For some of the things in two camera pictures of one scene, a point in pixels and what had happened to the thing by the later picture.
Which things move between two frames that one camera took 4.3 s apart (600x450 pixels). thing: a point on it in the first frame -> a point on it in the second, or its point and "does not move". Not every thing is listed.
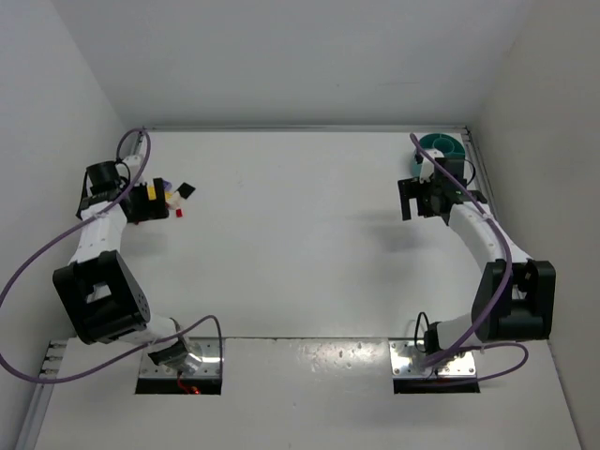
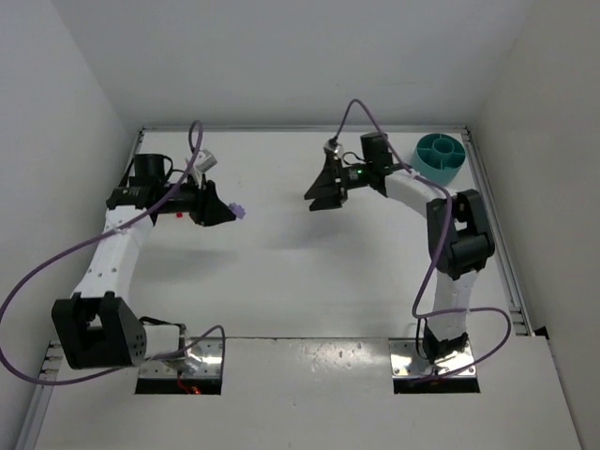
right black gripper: x=412 y=198 -> x=337 y=176
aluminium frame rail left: x=51 y=367 does not move
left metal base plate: x=210 y=364 does not move
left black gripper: x=153 y=204 -> x=204 y=202
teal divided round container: x=449 y=145 does not move
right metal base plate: x=408 y=358 does not move
